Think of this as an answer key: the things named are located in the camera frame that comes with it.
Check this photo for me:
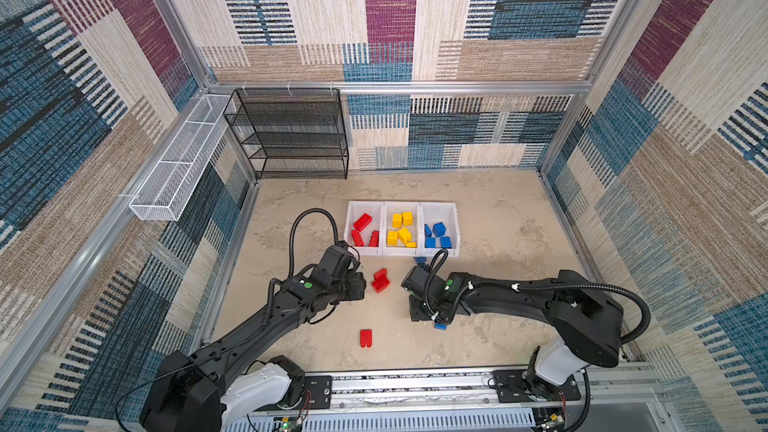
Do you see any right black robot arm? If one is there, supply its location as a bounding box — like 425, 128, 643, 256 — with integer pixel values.
401, 249, 651, 389

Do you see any red lego long cluster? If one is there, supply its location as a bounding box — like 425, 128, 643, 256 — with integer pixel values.
368, 230, 380, 248

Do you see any middle white bin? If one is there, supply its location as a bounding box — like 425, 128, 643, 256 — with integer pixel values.
383, 201, 424, 257

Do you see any left white bin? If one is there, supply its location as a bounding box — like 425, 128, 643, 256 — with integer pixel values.
343, 201, 385, 256

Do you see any right white bin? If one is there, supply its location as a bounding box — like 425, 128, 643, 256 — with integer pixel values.
418, 202, 461, 258

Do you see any large red lego bottom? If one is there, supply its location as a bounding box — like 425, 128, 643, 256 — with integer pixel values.
351, 229, 365, 247

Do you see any aluminium front rail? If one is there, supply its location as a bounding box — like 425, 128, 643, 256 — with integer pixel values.
149, 362, 673, 432

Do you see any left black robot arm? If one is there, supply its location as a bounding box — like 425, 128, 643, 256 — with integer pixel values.
139, 225, 366, 431

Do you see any small red lego bottom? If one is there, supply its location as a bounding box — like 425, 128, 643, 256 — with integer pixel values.
359, 329, 373, 348

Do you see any large red lego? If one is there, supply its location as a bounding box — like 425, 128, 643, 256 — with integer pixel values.
353, 213, 373, 232
351, 229, 365, 247

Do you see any white wire mesh basket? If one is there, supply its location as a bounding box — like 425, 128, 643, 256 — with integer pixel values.
129, 95, 229, 222

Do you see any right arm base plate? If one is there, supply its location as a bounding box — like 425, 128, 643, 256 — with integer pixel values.
487, 368, 582, 403

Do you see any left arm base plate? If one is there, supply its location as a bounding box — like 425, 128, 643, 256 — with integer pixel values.
279, 375, 333, 411

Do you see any large red lego top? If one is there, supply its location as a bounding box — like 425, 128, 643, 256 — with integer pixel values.
353, 213, 373, 232

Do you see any yellow lego cluster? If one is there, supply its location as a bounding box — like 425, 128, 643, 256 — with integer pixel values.
397, 227, 412, 244

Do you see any black wire shelf rack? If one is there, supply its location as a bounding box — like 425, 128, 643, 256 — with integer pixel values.
223, 88, 350, 180

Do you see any white bin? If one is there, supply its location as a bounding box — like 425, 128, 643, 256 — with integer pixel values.
418, 202, 461, 258
383, 201, 424, 257
343, 201, 385, 256

